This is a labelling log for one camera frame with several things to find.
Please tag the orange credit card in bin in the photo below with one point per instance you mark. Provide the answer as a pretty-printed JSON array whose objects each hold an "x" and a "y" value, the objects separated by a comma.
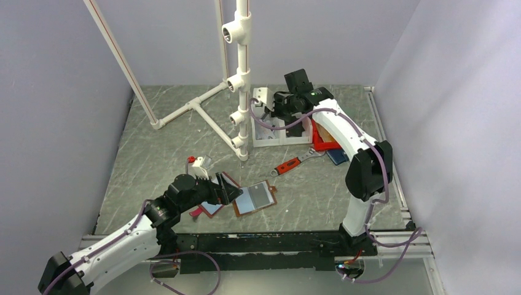
[{"x": 325, "y": 136}]

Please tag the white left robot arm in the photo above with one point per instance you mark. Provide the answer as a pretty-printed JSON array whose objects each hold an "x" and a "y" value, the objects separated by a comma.
[{"x": 149, "y": 234}]

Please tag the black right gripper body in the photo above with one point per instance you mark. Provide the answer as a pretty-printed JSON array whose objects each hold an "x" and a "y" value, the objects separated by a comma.
[{"x": 284, "y": 107}]

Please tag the blue leather card holder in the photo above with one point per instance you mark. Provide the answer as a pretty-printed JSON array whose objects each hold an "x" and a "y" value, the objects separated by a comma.
[{"x": 337, "y": 156}]

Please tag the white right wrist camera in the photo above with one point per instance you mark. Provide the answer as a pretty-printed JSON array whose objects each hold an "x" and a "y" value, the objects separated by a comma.
[{"x": 263, "y": 97}]

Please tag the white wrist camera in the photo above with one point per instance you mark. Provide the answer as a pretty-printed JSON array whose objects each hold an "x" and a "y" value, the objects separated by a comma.
[
  {"x": 263, "y": 97},
  {"x": 198, "y": 166}
]

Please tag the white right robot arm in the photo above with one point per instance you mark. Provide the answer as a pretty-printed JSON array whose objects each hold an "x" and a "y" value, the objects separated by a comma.
[{"x": 371, "y": 161}]

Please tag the brown leather card holder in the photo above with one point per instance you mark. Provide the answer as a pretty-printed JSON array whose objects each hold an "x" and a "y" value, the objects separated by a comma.
[{"x": 254, "y": 198}]

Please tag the red handled adjustable wrench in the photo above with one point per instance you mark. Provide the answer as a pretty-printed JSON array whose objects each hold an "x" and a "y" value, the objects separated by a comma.
[{"x": 292, "y": 163}]

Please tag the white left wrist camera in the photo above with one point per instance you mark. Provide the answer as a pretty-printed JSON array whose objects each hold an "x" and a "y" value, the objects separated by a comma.
[{"x": 198, "y": 166}]

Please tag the silver items in bin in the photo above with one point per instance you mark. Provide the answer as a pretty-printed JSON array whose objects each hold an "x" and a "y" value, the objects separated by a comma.
[{"x": 262, "y": 133}]

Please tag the white PVC pipe frame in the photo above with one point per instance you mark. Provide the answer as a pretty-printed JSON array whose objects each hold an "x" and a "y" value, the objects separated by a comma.
[{"x": 234, "y": 50}]

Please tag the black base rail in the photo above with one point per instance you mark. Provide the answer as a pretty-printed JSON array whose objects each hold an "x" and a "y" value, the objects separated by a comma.
[{"x": 318, "y": 249}]

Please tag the white two-compartment bin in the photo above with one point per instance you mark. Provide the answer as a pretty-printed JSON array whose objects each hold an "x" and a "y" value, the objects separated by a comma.
[{"x": 282, "y": 140}]

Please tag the black parts in bin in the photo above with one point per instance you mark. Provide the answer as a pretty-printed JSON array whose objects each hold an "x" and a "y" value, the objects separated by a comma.
[{"x": 295, "y": 131}]

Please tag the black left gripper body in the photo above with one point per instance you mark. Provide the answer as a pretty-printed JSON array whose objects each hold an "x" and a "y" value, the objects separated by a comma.
[{"x": 204, "y": 191}]

